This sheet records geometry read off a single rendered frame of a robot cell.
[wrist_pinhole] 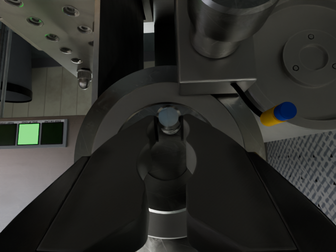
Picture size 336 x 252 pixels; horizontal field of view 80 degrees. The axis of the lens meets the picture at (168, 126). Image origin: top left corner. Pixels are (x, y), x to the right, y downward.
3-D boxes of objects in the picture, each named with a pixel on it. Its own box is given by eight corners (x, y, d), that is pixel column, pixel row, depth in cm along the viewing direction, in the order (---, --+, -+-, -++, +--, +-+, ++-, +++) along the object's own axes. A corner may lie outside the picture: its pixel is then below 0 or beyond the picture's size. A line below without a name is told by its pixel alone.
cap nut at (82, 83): (88, 69, 50) (87, 86, 49) (94, 75, 54) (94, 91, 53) (74, 69, 50) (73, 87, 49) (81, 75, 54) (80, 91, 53)
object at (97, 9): (103, -105, 20) (98, 69, 17) (143, 35, 43) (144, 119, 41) (98, -105, 20) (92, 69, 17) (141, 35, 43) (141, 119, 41)
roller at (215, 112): (273, 123, 15) (201, 272, 14) (213, 144, 40) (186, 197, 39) (138, 57, 16) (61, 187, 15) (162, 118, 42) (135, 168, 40)
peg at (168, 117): (153, 106, 11) (178, 102, 11) (158, 116, 14) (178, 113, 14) (157, 131, 11) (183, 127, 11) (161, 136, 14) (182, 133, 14)
